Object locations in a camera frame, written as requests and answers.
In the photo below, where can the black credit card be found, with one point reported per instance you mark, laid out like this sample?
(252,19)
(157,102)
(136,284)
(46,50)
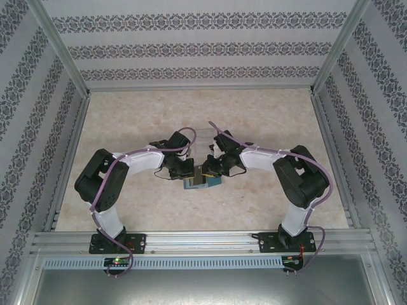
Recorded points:
(199,176)

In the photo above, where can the teal leather card holder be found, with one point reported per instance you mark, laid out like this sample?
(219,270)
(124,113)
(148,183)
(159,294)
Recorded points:
(216,182)

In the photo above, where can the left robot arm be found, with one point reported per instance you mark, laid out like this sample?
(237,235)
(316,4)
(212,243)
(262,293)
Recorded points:
(140,162)

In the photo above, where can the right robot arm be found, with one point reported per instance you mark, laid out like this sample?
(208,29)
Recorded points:
(257,159)

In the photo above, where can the small controller board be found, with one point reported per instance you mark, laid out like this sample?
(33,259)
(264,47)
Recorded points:
(292,260)
(117,262)

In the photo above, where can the grey metal sheet panel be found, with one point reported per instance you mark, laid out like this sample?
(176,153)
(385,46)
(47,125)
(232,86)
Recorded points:
(203,289)

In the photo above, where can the aluminium mounting rail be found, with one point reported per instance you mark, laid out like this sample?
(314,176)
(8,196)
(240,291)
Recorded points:
(197,241)

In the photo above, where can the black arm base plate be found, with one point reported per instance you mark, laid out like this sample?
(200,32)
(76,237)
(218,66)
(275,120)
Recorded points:
(136,243)
(267,243)

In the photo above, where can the aluminium side rail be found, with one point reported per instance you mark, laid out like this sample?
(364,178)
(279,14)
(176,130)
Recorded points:
(334,159)
(69,159)

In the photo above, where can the aluminium frame post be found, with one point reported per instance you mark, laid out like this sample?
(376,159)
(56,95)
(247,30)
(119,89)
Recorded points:
(337,47)
(60,47)

